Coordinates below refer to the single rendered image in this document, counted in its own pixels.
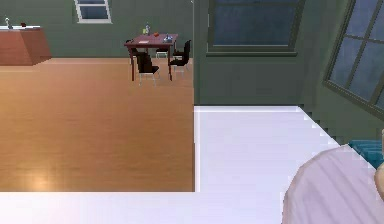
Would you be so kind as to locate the black metal-legged chair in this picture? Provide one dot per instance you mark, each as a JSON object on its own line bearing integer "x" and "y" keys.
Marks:
{"x": 132, "y": 51}
{"x": 162, "y": 51}
{"x": 181, "y": 60}
{"x": 145, "y": 65}

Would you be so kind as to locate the blue bowl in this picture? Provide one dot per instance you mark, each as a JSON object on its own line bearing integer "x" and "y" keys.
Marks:
{"x": 167, "y": 38}

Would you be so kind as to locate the dark red dining table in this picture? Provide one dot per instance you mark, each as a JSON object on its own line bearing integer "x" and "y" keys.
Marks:
{"x": 150, "y": 41}

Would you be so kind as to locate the pink paper sheet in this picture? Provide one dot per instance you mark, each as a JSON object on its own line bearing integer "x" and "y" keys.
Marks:
{"x": 143, "y": 42}

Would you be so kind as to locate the clear glass bottle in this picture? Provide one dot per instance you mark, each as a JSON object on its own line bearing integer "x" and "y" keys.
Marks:
{"x": 147, "y": 28}

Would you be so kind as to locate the large dark framed window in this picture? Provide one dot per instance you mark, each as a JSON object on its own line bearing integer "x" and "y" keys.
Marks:
{"x": 254, "y": 24}

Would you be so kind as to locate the white framed window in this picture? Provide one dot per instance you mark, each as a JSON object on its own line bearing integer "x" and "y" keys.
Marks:
{"x": 93, "y": 11}

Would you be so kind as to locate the dark framed multi-pane window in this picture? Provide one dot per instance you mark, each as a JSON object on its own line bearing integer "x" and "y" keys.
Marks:
{"x": 361, "y": 55}

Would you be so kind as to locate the teal ribbed cushion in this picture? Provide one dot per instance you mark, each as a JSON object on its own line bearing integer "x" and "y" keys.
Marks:
{"x": 368, "y": 151}

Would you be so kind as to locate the reddish brown kitchen counter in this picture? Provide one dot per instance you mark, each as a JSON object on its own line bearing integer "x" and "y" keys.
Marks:
{"x": 21, "y": 46}

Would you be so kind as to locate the cream rounded object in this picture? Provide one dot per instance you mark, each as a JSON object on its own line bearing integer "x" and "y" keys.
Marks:
{"x": 380, "y": 176}

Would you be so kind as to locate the silver tap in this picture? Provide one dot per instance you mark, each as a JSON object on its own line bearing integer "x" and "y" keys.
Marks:
{"x": 8, "y": 23}

